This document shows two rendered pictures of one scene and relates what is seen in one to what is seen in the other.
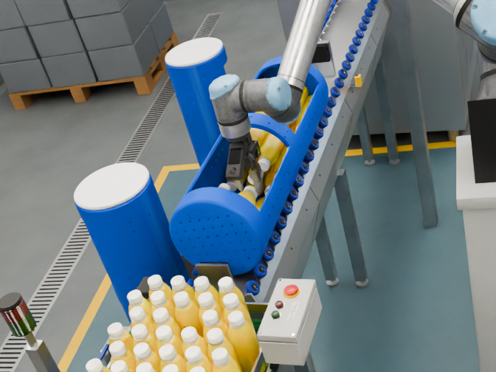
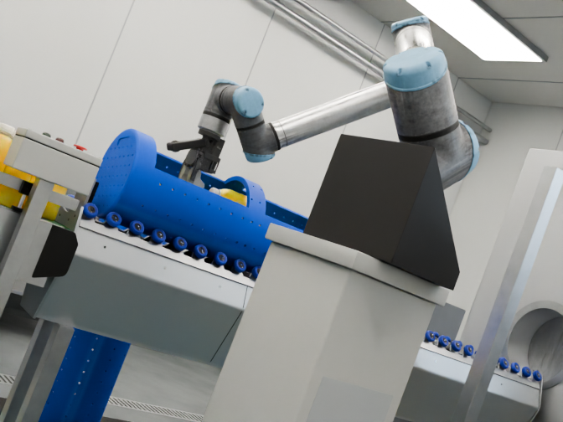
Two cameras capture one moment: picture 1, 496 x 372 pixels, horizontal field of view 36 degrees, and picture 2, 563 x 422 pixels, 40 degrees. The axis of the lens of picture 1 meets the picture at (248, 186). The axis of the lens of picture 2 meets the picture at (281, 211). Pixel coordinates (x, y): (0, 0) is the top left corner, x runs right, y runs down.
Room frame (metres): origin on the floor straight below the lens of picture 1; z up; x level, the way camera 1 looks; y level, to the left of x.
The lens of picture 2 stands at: (0.03, -1.50, 1.02)
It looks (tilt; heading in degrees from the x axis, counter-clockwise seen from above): 4 degrees up; 31
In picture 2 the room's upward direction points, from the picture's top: 21 degrees clockwise
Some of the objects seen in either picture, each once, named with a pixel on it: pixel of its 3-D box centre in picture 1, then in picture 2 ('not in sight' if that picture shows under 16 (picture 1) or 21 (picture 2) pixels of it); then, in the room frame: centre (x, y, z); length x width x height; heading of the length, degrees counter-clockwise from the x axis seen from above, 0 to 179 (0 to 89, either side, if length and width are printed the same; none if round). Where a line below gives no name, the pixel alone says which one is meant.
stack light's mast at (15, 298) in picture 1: (21, 322); not in sight; (1.54, 0.65, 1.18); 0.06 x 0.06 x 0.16
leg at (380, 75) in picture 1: (387, 114); not in sight; (3.51, -0.82, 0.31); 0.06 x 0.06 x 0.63; 63
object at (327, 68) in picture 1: (320, 60); not in sight; (2.91, -0.44, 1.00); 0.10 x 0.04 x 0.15; 63
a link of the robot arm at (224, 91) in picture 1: (228, 99); (223, 100); (1.95, -0.02, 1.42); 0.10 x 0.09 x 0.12; 65
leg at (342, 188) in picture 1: (350, 230); not in sight; (2.63, -0.38, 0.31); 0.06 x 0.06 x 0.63; 63
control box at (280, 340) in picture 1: (290, 319); (53, 161); (1.41, -0.01, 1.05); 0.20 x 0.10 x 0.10; 153
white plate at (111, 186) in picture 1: (111, 185); not in sight; (2.35, 0.46, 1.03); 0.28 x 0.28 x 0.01
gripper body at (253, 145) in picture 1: (242, 147); (204, 151); (1.96, -0.02, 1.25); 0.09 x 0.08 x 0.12; 153
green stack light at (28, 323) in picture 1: (21, 321); not in sight; (1.54, 0.65, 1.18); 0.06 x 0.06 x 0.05
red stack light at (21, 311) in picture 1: (13, 308); not in sight; (1.54, 0.65, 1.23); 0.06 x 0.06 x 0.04
